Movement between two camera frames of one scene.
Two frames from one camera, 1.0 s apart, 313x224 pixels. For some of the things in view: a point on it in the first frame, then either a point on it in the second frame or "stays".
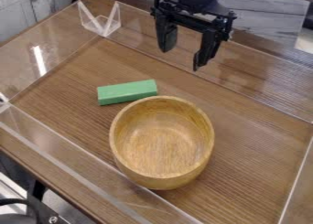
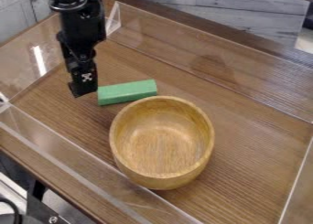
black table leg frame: [39, 213] stays
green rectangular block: [126, 91] stays
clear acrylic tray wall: [177, 145] stays
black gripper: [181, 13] → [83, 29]
